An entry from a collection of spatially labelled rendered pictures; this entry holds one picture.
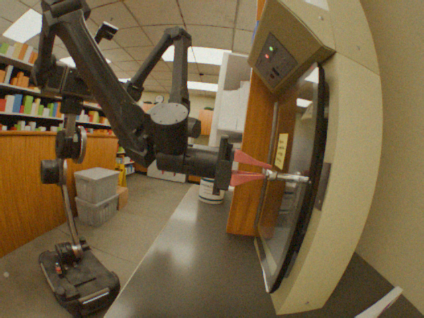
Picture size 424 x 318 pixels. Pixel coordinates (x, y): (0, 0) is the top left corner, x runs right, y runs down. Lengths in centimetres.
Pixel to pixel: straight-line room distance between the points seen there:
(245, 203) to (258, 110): 30
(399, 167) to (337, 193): 45
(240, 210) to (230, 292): 31
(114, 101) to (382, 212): 82
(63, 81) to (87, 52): 61
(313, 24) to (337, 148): 20
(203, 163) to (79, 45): 33
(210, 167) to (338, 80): 25
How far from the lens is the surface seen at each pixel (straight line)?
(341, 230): 32
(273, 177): 29
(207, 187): 92
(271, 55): 45
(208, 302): 39
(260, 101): 62
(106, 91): 36
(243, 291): 43
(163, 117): 28
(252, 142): 60
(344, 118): 29
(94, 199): 240
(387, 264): 71
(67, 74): 100
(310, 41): 33
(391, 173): 72
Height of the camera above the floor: 123
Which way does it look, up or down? 5 degrees down
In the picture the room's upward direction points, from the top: 9 degrees clockwise
